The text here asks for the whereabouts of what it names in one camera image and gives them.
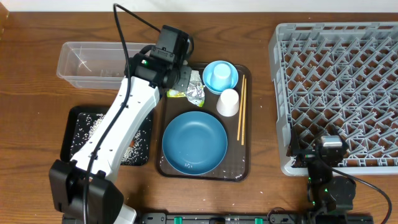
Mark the right wooden chopstick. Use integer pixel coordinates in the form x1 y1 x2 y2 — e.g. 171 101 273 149
241 78 247 146

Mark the light blue bowl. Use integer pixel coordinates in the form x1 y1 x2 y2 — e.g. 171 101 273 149
202 60 239 95

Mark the green snack wrapper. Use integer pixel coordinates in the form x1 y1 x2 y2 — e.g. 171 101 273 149
167 70 205 107

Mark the pale pink cup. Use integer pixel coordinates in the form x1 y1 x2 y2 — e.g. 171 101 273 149
216 89 239 117

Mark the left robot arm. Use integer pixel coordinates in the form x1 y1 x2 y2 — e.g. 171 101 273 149
49 45 193 223

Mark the wooden chopstick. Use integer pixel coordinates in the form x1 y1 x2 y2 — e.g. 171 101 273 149
237 74 245 141
241 78 247 146

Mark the blue plate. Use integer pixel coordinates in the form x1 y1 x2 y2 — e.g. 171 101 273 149
162 111 228 175

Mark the white rice pile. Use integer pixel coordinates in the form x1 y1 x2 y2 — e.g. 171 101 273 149
70 112 153 166

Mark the clear plastic bin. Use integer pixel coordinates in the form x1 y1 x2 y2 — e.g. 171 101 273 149
56 41 156 91

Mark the left wooden chopstick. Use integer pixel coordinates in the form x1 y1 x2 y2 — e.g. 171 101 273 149
237 74 245 141

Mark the light blue cup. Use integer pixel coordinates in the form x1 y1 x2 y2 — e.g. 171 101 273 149
210 62 232 92

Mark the dark brown serving tray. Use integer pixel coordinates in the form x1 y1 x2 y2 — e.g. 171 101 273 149
156 65 252 182

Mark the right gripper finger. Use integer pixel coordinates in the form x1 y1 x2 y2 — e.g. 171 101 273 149
317 124 340 137
286 128 300 157

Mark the grey dishwasher rack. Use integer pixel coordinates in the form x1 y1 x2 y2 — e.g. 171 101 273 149
269 22 397 176

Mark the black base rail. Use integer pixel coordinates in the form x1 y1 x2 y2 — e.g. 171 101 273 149
134 213 374 224

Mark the black waste tray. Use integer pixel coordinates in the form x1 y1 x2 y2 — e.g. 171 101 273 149
60 105 154 166

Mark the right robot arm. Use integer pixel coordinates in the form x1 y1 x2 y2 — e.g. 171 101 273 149
289 130 356 223

